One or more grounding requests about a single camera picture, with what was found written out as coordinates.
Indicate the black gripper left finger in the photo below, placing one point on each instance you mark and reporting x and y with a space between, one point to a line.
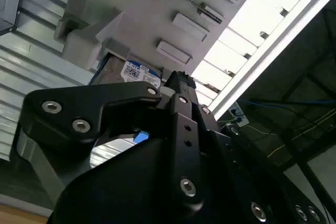
123 93

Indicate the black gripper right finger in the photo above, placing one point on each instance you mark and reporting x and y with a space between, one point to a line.
236 171

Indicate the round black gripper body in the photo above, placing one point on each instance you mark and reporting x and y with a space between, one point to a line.
126 190

